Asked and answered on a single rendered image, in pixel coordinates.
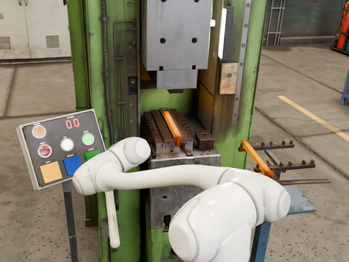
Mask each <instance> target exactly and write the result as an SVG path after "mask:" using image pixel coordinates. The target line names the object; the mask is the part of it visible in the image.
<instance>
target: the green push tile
mask: <svg viewBox="0 0 349 262"><path fill-rule="evenodd" d="M100 153H101V152H100V149H97V150H93V151H90V152H87V153H84V155H85V159H86V161H88V160H90V159H92V158H93V156H95V155H97V154H100Z"/></svg>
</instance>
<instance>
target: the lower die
mask: <svg viewBox="0 0 349 262"><path fill-rule="evenodd" d="M162 109H167V110H168V112H169V114H170V116H171V117H172V119H173V121H174V123H175V125H176V127H177V128H178V130H179V132H180V134H181V136H184V139H185V141H186V145H185V149H186V151H188V150H191V151H193V137H192V135H191V134H189V136H188V133H189V130H187V127H185V128H184V126H185V124H184V123H183V121H182V120H181V117H179V114H178V115H177V113H178V112H177V110H176V109H168V108H160V109H159V110H151V112H149V113H150V116H151V119H152V120H153V122H154V125H155V128H156V130H157V132H158V136H157V133H153V134H152V143H153V146H154V149H155V152H156V154H164V153H176V152H185V151H181V150H180V148H179V146H178V143H175V139H176V137H175V135H174V133H173V131H172V129H171V127H170V125H169V123H168V121H167V119H166V117H165V115H164V113H163V111H162ZM178 117H179V118H178ZM180 120H181V122H180ZM182 123H183V125H182ZM151 124H153V123H152V122H149V123H148V131H149V125H151ZM186 130H187V132H186ZM152 132H155V129H152V130H151V133H152ZM171 150H172V152H171Z"/></svg>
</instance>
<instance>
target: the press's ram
mask: <svg viewBox="0 0 349 262"><path fill-rule="evenodd" d="M211 13H212V0H140V60H141V61H142V63H143V65H144V67H145V69H146V70H147V71H159V66H160V67H161V69H162V70H191V69H192V67H193V68H194V69H195V70H197V69H207V68H208V54H209V40H210V27H211V26H214V24H215V20H213V19H211Z"/></svg>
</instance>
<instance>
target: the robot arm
mask: <svg viewBox="0 0 349 262"><path fill-rule="evenodd" d="M150 153H151V149H150V146H149V144H148V143H147V141H146V140H145V139H142V138H139V137H130V138H126V139H124V140H121V141H119V142H118V143H115V144H113V145H111V146H110V147H109V148H108V149H107V150H106V151H105V152H103V153H100V154H97V155H95V156H93V158H92V159H90V160H88V161H87V162H85V163H84V164H83V165H82V166H80V167H79V168H78V169H77V171H76V172H75V173H74V175H73V184H74V186H75V188H76V190H77V191H78V192H79V193H80V194H83V195H92V194H95V193H97V192H98V193H99V192H110V191H113V190H114V189H118V190H136V189H146V188H156V187H166V186H177V185H192V186H197V187H199V188H201V189H203V190H204V191H203V192H202V193H200V194H198V195H197V196H195V197H193V198H192V199H190V200H189V201H188V202H187V203H185V204H184V205H183V206H182V207H181V208H180V209H179V210H178V212H177V213H176V214H175V216H174V218H173V219H172V221H171V223H170V225H169V232H168V235H169V241H170V245H171V247H172V249H173V251H174V252H175V253H176V254H177V255H178V257H179V258H180V259H181V260H183V261H184V262H248V260H249V257H250V240H251V229H253V228H254V227H256V226H258V225H259V224H261V223H263V222H264V221H268V222H273V221H277V220H280V219H282V218H283V217H284V216H286V215H287V213H288V211H289V207H290V195H289V193H288V192H287V190H286V189H285V188H284V187H283V186H282V185H280V184H279V183H277V182H276V181H274V180H273V179H271V178H269V177H267V176H264V175H261V174H258V173H255V172H252V171H248V170H245V169H237V168H231V167H215V166H206V165H178V166H171V167H164V168H158V169H152V170H148V171H141V172H134V173H124V172H126V171H128V170H130V169H132V168H134V167H136V166H138V165H139V164H142V163H143V162H144V161H146V160H147V159H148V157H149V156H150Z"/></svg>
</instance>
